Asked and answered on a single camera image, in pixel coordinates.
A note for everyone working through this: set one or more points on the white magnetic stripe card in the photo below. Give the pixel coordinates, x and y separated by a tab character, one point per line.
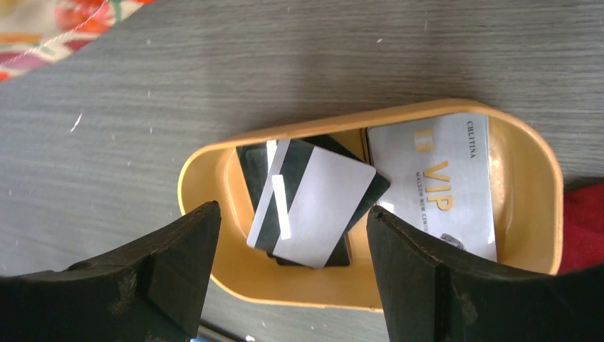
309	197

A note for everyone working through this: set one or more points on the floral fabric bag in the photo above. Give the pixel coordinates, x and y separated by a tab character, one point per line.
70	44

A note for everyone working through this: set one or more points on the silver VIP card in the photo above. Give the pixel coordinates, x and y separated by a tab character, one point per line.
438	170

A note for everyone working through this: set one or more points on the red cloth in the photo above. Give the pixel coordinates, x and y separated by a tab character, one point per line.
582	229

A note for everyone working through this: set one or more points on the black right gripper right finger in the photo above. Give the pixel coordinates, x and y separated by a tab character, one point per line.
433	291

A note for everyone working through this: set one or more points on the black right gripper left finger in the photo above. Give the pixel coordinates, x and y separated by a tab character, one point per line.
150	289

